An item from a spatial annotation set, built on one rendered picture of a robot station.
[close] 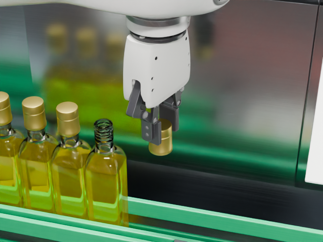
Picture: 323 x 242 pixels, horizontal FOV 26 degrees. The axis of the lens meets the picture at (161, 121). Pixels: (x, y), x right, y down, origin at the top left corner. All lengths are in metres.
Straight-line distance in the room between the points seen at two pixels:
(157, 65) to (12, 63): 0.43
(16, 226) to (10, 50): 0.31
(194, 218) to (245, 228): 0.09
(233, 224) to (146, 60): 0.39
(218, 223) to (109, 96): 0.28
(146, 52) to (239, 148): 0.35
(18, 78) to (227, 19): 0.42
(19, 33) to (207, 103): 0.35
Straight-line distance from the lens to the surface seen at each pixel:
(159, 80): 0.93
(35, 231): 1.19
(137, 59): 0.91
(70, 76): 1.21
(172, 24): 0.89
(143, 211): 1.21
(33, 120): 1.11
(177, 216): 1.20
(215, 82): 1.13
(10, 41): 1.26
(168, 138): 1.01
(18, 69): 1.28
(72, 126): 1.09
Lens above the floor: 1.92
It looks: 34 degrees down
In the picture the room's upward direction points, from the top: straight up
